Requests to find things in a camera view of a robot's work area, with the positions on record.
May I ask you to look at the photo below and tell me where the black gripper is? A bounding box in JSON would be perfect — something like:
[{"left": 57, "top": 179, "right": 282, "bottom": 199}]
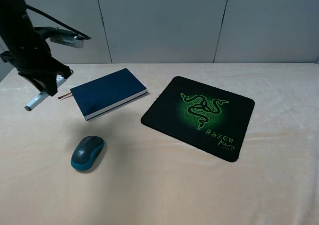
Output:
[{"left": 0, "top": 26, "right": 71, "bottom": 96}]

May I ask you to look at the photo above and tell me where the black cable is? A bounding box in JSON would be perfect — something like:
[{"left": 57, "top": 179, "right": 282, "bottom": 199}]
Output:
[{"left": 24, "top": 4, "right": 92, "bottom": 40}]

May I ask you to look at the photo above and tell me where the beige tablecloth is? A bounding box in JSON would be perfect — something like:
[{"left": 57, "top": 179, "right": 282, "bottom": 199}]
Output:
[{"left": 0, "top": 63, "right": 319, "bottom": 225}]

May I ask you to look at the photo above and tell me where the dark blue notebook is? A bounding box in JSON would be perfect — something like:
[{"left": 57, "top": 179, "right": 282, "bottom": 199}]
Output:
[{"left": 58, "top": 68, "right": 147, "bottom": 121}]

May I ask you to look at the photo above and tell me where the black green Razer mouse pad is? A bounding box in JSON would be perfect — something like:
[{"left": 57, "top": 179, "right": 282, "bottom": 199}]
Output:
[{"left": 141, "top": 76, "right": 255, "bottom": 162}]

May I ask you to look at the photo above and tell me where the white marker pen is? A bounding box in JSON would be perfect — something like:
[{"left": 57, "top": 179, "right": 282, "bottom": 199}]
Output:
[{"left": 24, "top": 70, "right": 73, "bottom": 112}]

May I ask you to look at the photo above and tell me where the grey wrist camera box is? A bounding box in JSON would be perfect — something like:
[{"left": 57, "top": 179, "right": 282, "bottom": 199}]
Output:
[{"left": 34, "top": 26, "right": 89, "bottom": 48}]

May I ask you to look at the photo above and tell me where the black and teal computer mouse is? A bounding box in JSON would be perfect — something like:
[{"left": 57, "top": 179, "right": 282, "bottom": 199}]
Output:
[{"left": 70, "top": 136, "right": 105, "bottom": 171}]

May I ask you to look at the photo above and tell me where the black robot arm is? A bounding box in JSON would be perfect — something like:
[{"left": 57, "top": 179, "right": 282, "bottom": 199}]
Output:
[{"left": 0, "top": 0, "right": 71, "bottom": 96}]

